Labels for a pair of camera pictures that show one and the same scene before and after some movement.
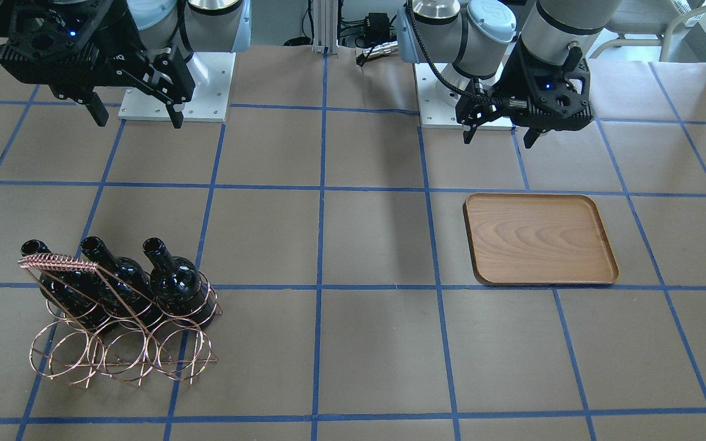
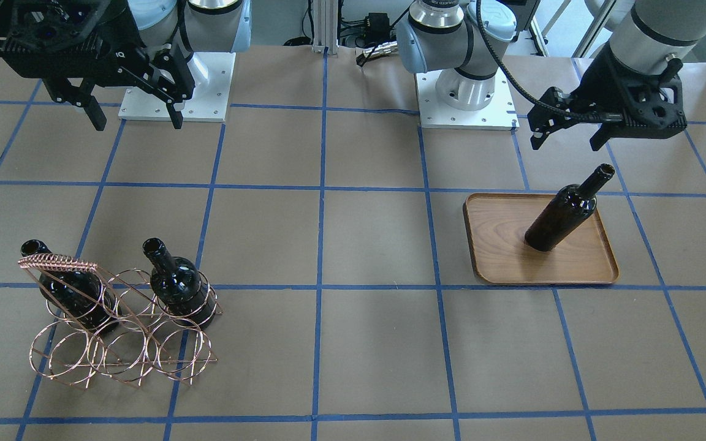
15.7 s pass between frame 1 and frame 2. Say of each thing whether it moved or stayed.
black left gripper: moved
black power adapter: stayed
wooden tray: stayed
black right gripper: stayed
